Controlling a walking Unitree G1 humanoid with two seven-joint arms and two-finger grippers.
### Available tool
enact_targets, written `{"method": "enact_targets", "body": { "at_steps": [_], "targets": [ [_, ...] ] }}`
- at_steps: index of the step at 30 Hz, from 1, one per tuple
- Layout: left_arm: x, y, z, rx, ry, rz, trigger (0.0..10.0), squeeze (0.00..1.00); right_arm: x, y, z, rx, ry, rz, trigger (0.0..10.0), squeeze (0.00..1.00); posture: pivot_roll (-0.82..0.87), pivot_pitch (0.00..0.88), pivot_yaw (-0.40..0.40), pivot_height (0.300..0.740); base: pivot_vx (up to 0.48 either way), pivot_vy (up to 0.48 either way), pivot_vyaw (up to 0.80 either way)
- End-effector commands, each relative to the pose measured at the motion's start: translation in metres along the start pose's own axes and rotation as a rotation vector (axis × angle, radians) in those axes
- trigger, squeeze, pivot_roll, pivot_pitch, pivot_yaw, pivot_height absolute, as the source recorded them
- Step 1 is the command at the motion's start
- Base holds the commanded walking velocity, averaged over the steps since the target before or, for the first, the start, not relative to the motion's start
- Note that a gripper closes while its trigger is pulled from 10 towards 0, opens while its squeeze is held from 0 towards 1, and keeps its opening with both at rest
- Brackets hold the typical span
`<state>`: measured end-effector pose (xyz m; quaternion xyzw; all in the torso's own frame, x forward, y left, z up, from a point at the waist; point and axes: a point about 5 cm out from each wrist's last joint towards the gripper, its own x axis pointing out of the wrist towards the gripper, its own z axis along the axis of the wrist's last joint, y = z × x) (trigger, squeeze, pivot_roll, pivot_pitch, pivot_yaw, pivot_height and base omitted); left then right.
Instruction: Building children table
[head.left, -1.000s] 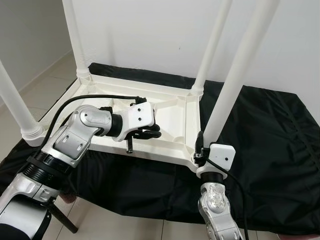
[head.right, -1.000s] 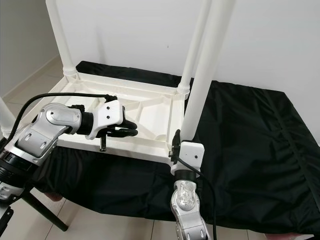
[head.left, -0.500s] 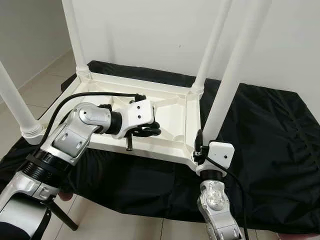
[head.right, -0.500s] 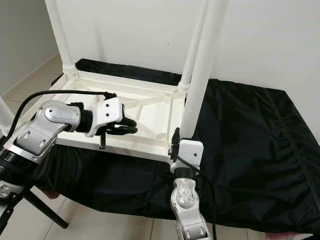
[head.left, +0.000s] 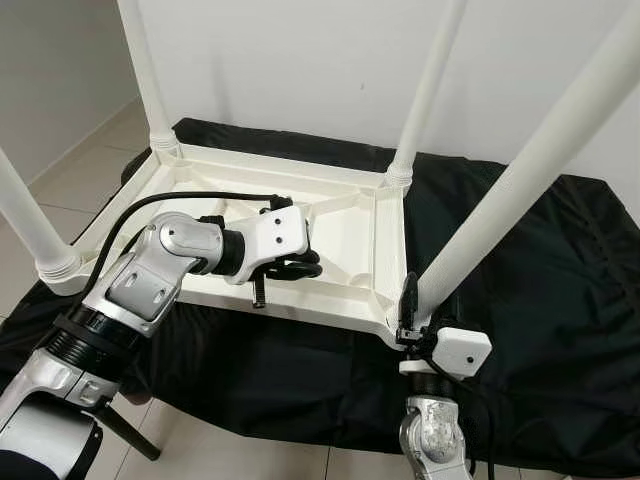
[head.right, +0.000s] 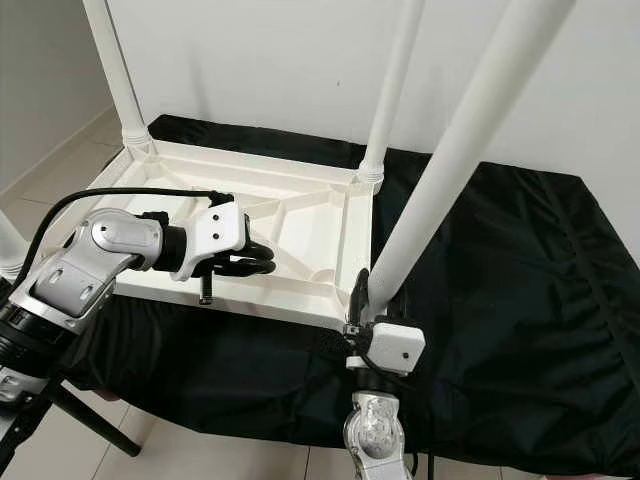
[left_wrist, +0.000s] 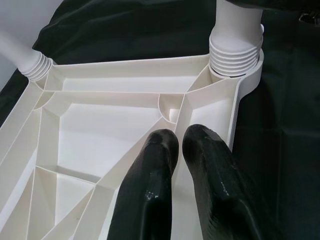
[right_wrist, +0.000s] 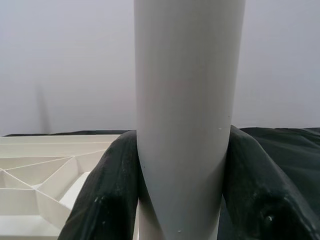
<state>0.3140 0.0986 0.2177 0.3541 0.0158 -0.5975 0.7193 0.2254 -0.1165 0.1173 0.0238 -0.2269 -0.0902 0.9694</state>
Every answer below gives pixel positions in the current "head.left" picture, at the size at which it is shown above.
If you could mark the white plastic table top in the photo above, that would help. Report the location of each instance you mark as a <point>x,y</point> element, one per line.
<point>350,230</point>

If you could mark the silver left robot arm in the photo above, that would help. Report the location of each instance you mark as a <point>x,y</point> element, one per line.
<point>150,270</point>

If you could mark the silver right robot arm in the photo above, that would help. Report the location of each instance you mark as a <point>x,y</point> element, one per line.
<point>432,435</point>

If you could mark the black cloth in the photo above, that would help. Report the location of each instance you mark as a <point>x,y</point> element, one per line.
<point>560,300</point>

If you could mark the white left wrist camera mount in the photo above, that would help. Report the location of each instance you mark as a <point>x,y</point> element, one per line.
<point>275,235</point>

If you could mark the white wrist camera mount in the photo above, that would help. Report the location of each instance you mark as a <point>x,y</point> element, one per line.
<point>455,350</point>
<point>275,235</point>

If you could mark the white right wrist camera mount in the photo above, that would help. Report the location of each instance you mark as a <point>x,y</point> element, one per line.
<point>455,350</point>

